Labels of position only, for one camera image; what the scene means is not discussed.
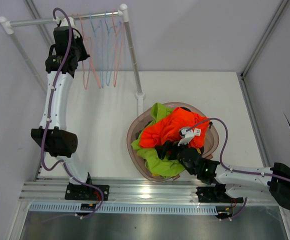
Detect yellow shorts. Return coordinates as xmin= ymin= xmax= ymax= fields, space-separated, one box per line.
xmin=155 ymin=146 xmax=204 ymax=177

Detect aluminium corner frame profile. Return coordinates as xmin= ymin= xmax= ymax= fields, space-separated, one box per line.
xmin=239 ymin=0 xmax=290 ymax=78

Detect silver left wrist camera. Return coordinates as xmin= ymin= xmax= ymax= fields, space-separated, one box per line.
xmin=53 ymin=16 xmax=76 ymax=28

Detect metal clothes rack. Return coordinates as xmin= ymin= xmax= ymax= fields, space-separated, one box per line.
xmin=0 ymin=4 xmax=146 ymax=115

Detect white slotted cable duct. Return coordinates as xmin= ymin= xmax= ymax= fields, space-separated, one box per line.
xmin=29 ymin=202 xmax=218 ymax=216

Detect lime green shorts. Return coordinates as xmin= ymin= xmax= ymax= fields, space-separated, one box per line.
xmin=126 ymin=102 xmax=185 ymax=182

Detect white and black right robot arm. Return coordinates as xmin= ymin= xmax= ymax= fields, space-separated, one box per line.
xmin=155 ymin=141 xmax=290 ymax=210

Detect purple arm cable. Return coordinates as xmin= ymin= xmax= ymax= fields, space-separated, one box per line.
xmin=186 ymin=117 xmax=290 ymax=191
xmin=39 ymin=7 xmax=105 ymax=221

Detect pink hanger of green shorts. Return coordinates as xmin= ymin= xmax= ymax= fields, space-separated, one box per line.
xmin=78 ymin=15 xmax=102 ymax=90

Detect blue hanger of olive shorts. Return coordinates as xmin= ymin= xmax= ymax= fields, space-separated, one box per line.
xmin=104 ymin=10 xmax=122 ymax=87

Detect aluminium mounting rail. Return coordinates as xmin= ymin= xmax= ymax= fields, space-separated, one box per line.
xmin=18 ymin=176 xmax=290 ymax=207

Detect pink hanger of navy shorts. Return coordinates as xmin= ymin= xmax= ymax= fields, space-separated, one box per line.
xmin=112 ymin=16 xmax=125 ymax=88

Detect orange shorts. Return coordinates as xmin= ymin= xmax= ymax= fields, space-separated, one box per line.
xmin=139 ymin=103 xmax=210 ymax=149

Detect pink hanger of orange shorts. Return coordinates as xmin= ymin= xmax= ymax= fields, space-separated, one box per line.
xmin=73 ymin=14 xmax=92 ymax=90

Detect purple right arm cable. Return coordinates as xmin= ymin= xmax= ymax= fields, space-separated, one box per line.
xmin=186 ymin=117 xmax=290 ymax=191

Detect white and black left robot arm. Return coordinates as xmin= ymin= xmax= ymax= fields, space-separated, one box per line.
xmin=30 ymin=26 xmax=109 ymax=202

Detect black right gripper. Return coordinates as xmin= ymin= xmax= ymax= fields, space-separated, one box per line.
xmin=155 ymin=137 xmax=190 ymax=165

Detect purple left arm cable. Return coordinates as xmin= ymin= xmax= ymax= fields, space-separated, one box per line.
xmin=39 ymin=7 xmax=105 ymax=221

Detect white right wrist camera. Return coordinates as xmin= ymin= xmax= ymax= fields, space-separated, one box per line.
xmin=177 ymin=127 xmax=195 ymax=146

